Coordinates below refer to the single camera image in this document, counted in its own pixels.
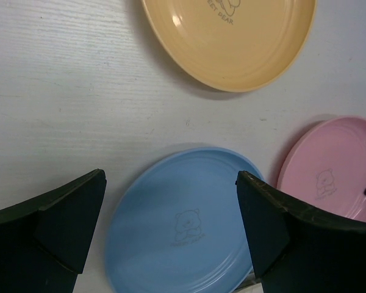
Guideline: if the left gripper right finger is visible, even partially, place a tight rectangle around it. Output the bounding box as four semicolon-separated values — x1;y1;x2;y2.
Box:
236;171;366;292

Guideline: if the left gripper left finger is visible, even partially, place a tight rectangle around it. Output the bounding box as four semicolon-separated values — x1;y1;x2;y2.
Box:
0;169;106;292

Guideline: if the pink plate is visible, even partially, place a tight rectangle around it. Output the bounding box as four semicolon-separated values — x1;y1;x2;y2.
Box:
277;116;366;222

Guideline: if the orange plate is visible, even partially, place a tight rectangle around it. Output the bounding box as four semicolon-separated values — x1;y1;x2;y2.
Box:
142;0;317;93

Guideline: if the blue plate front centre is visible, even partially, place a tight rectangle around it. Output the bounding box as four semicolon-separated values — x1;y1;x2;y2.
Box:
105;147;261;292

